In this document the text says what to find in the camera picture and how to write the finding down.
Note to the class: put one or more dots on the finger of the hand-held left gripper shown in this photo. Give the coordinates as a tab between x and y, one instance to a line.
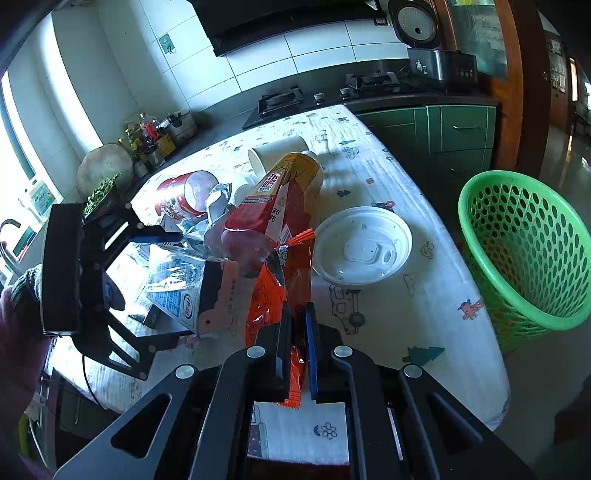
124	346
138	230

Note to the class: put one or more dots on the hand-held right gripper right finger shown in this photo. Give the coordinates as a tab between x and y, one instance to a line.
310	355

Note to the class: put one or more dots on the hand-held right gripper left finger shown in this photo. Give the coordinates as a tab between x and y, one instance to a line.
282	350

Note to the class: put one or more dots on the orange snack wrapper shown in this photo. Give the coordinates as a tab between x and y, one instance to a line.
268	295

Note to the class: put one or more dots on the white blue milk carton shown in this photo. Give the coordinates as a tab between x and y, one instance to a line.
180	295

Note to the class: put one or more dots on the green plastic basket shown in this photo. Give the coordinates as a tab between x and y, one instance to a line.
496	295

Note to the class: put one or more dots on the person's left hand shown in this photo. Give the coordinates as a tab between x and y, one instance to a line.
28	284

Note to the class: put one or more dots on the metal faucet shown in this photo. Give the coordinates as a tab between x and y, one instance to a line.
8	258

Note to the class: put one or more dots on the green vegetables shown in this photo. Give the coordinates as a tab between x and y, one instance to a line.
99	194

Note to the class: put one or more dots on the red instant noodle bowl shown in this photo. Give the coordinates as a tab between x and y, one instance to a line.
184	194

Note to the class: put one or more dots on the white detergent jug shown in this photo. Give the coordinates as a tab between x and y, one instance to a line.
42	196

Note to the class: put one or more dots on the round wooden cutting board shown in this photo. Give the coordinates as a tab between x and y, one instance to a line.
104	164

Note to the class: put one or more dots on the silver foil bag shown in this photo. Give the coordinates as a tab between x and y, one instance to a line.
214	217

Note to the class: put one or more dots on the cluster of condiment bottles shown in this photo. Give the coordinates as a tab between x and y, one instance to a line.
145	143

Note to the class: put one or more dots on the printed white tablecloth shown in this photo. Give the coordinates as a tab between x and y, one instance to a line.
392	323

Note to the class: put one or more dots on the red plastic wrapper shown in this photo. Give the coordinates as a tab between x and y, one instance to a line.
244	249

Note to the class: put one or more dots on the steel pot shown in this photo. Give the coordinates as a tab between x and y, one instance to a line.
181	127

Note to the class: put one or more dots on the small white paper cup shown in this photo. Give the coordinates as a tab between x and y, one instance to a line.
244	191

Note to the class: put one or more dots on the white plastic lid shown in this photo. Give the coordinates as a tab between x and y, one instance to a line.
362	247

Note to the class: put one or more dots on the black gas stove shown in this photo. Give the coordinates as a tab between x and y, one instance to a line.
281	99

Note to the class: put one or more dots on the black range hood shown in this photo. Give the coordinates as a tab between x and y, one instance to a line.
277	18

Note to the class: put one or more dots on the green kitchen cabinet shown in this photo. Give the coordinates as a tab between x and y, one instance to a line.
461	134

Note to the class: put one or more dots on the black rice cooker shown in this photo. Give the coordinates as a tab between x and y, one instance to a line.
434	64

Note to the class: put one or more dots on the brown wooden door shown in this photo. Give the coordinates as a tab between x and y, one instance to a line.
521	92

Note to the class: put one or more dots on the wall socket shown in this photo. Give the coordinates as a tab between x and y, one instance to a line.
167	44

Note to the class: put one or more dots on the wall poster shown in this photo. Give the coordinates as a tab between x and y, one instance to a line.
556	64

